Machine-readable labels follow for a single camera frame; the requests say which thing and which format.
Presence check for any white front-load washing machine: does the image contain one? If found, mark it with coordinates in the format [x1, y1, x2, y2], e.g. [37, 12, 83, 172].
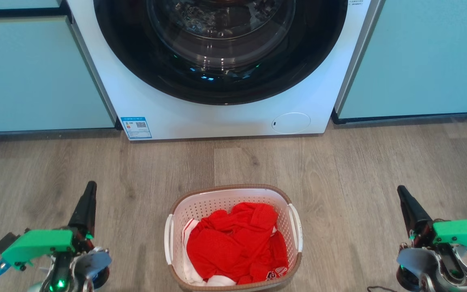
[66, 0, 382, 141]

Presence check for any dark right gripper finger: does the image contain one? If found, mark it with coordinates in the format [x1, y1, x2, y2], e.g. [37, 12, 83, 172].
[397, 185, 433, 236]

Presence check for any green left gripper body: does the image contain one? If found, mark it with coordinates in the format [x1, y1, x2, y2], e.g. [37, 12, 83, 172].
[2, 227, 96, 271]

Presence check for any white garment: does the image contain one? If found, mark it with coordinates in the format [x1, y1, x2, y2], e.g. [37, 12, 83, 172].
[182, 218, 238, 287]

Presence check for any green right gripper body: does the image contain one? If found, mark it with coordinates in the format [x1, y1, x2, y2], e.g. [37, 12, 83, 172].
[410, 219, 467, 260]

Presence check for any blue energy label sticker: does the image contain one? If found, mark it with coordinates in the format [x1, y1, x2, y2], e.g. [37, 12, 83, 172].
[120, 117, 153, 140]

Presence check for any pale green large cabinet door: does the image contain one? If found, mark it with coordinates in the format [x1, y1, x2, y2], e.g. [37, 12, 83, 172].
[0, 16, 116, 134]

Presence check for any round white filter cover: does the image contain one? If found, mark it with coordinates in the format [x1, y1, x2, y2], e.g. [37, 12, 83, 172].
[271, 112, 311, 135]

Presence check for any pale green wide cabinet door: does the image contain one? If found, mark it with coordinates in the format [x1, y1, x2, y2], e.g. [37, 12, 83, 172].
[335, 0, 467, 120]

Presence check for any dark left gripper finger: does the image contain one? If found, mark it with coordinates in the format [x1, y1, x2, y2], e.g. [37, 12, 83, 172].
[68, 181, 97, 236]

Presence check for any white laundry basket brown rim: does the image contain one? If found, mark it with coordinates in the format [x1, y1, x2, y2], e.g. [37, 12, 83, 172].
[164, 184, 304, 292]

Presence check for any red mesh garment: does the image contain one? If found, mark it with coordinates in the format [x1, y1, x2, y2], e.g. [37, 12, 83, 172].
[186, 202, 290, 285]

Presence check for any round black washing machine door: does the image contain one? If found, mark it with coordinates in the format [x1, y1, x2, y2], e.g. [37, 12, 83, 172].
[93, 0, 348, 106]

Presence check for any pale green short cabinet door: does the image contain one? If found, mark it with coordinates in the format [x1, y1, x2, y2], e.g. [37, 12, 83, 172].
[0, 0, 62, 11]

